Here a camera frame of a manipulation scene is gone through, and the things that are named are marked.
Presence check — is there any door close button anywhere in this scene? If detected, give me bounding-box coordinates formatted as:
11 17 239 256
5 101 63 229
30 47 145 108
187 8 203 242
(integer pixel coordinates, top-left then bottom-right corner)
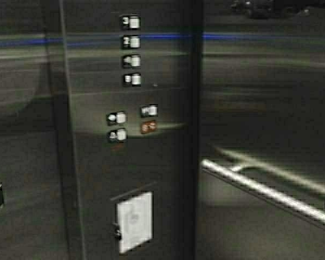
140 104 158 118

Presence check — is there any alarm bell button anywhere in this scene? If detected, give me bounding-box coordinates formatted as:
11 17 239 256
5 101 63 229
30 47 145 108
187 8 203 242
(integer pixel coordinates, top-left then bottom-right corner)
107 128 127 143

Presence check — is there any door open button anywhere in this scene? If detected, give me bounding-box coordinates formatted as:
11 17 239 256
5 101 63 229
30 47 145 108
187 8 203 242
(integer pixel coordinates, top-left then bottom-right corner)
106 112 127 126

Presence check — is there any basement floor button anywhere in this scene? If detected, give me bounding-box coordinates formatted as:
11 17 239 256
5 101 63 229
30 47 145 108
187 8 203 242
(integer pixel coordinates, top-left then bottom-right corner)
123 73 141 87

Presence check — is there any floor one button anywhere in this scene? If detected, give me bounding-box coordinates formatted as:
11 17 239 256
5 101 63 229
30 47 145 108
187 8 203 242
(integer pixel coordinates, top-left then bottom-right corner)
122 54 141 69

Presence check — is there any side elevator handrail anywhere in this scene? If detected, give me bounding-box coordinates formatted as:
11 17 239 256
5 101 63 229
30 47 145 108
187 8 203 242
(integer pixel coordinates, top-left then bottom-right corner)
200 149 325 230

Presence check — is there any floor two button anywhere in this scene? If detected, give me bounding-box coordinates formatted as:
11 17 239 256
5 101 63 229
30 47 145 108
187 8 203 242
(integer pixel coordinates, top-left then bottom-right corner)
121 35 141 49

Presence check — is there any floor three button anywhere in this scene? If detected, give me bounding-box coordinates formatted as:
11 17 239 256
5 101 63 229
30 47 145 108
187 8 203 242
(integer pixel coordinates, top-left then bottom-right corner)
121 15 141 30

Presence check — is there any white phone panel door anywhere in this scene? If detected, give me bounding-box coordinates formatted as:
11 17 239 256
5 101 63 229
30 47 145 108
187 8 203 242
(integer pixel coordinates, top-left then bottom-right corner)
116 192 153 255

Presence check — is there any red emergency stop switch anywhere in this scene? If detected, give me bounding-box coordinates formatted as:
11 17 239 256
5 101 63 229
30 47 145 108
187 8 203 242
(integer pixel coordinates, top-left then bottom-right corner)
140 120 157 134

